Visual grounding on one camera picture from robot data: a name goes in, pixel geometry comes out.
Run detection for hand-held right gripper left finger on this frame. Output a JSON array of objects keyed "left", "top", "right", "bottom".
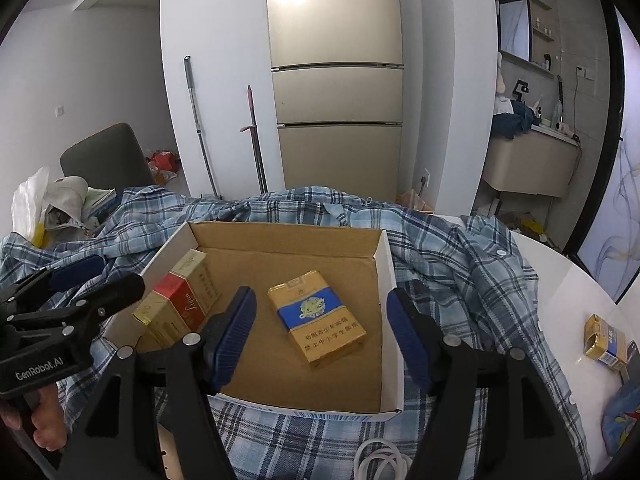
[{"left": 55, "top": 286, "right": 258, "bottom": 480}]

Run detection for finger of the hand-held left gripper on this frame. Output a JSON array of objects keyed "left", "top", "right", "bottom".
[
  {"left": 0, "top": 254, "right": 107, "bottom": 316},
  {"left": 7, "top": 273, "right": 147, "bottom": 334}
]

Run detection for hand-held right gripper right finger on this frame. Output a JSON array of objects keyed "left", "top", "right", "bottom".
[{"left": 386, "top": 287, "right": 596, "bottom": 480}]

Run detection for blue and gold cigarette pack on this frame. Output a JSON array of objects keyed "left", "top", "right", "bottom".
[{"left": 267, "top": 270, "right": 367, "bottom": 370}]

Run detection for white cardboard box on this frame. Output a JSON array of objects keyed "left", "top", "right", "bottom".
[{"left": 102, "top": 220, "right": 404, "bottom": 422}]

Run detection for white charger with cable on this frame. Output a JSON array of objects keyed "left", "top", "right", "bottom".
[{"left": 352, "top": 439, "right": 414, "bottom": 480}]

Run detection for person's left hand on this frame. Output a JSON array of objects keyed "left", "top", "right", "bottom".
[{"left": 0, "top": 389, "right": 67, "bottom": 454}]

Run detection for stack of books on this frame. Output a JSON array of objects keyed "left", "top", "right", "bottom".
[{"left": 81, "top": 186, "right": 119, "bottom": 222}]

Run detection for grey crumpled bag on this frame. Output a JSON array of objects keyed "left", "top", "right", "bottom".
[{"left": 44, "top": 176, "right": 92, "bottom": 232}]

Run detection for white plastic bag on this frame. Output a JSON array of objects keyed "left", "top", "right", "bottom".
[{"left": 11, "top": 166, "right": 52, "bottom": 249}]

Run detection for blue plaid shirt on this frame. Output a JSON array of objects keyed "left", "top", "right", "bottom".
[{"left": 0, "top": 185, "right": 592, "bottom": 480}]

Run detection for grey chair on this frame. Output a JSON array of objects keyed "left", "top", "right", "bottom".
[{"left": 60, "top": 122, "right": 154, "bottom": 192}]

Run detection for red plastic bag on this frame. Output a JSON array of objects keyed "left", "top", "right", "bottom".
[{"left": 144, "top": 149, "right": 179, "bottom": 184}]

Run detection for brown cardboard box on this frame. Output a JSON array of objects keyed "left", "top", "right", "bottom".
[{"left": 397, "top": 189, "right": 437, "bottom": 214}]

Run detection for open gold cigarette pack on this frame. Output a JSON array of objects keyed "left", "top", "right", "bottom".
[{"left": 583, "top": 313, "right": 629, "bottom": 371}]

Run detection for beige vanity cabinet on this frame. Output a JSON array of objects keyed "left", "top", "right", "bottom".
[{"left": 481, "top": 125, "right": 584, "bottom": 199}]

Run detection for dark phone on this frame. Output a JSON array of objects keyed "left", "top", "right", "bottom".
[{"left": 620, "top": 340, "right": 640, "bottom": 382}]

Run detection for blue printed packet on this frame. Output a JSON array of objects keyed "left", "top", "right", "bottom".
[{"left": 601, "top": 380, "right": 640, "bottom": 454}]

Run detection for beige refrigerator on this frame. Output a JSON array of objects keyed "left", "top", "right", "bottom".
[{"left": 264, "top": 0, "right": 405, "bottom": 202}]

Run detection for dark blue clothes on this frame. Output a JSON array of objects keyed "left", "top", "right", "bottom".
[{"left": 492, "top": 100, "right": 542, "bottom": 141}]

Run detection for printed glass door panel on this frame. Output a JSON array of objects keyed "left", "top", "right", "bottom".
[{"left": 582, "top": 10, "right": 640, "bottom": 306}]

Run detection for grey mop handle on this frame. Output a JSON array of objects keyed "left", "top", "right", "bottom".
[{"left": 183, "top": 55, "right": 221, "bottom": 199}]

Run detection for black door frame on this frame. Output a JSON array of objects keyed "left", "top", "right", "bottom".
[{"left": 562, "top": 0, "right": 629, "bottom": 272}]

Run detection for wall mirror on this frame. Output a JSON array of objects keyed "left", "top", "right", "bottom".
[{"left": 500, "top": 0, "right": 532, "bottom": 62}]

